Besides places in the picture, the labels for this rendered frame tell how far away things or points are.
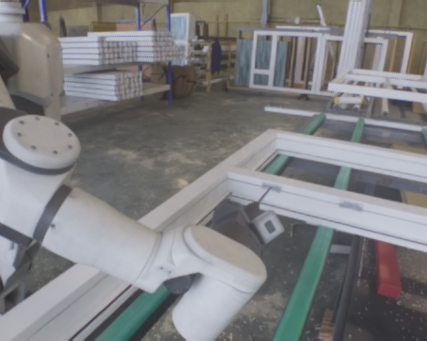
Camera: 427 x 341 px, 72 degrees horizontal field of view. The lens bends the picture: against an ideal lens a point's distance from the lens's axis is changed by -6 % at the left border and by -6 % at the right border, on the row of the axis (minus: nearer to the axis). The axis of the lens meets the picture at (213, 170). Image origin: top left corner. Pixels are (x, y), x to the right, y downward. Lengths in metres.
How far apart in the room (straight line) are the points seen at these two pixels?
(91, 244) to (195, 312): 0.14
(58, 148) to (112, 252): 0.12
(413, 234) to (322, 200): 0.20
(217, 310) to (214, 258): 0.07
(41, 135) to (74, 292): 0.23
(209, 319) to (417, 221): 0.52
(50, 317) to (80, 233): 0.18
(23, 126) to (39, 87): 0.33
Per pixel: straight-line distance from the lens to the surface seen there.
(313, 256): 0.66
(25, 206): 0.34
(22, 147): 0.34
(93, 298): 0.52
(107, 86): 4.86
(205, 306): 0.38
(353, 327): 0.93
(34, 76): 0.68
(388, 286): 1.04
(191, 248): 0.33
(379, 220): 0.76
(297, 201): 0.77
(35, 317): 0.47
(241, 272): 0.35
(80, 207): 0.34
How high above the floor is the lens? 1.25
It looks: 23 degrees down
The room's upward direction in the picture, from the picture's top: 1 degrees clockwise
